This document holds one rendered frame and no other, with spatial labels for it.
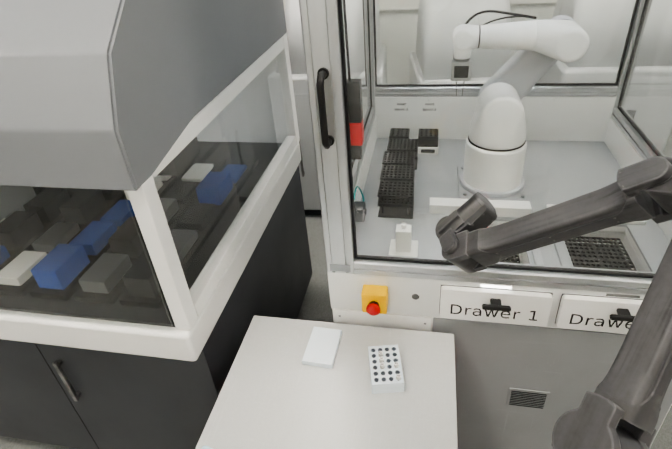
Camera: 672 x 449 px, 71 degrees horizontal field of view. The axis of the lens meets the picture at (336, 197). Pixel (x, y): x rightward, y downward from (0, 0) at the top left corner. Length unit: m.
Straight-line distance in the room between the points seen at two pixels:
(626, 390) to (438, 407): 0.67
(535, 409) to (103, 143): 1.48
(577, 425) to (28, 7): 1.21
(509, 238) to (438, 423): 0.56
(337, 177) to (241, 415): 0.66
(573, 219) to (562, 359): 0.80
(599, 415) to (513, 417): 1.13
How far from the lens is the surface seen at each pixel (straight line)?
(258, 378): 1.40
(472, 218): 1.01
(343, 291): 1.42
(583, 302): 1.42
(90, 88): 1.06
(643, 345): 0.74
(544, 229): 0.88
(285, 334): 1.48
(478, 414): 1.81
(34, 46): 1.15
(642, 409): 0.72
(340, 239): 1.30
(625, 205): 0.83
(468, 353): 1.57
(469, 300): 1.38
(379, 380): 1.31
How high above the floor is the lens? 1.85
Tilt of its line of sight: 32 degrees down
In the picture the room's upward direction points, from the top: 5 degrees counter-clockwise
